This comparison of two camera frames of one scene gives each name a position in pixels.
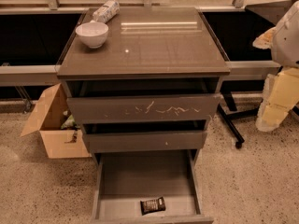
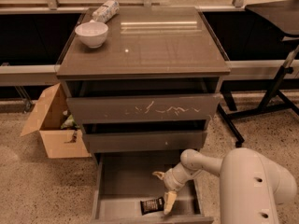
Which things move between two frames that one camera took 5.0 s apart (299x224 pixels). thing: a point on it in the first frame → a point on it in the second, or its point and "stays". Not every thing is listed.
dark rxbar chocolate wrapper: x=152 y=205 stays
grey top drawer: x=145 y=101 stays
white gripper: x=287 y=38 → x=171 y=180
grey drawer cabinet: x=149 y=91 stays
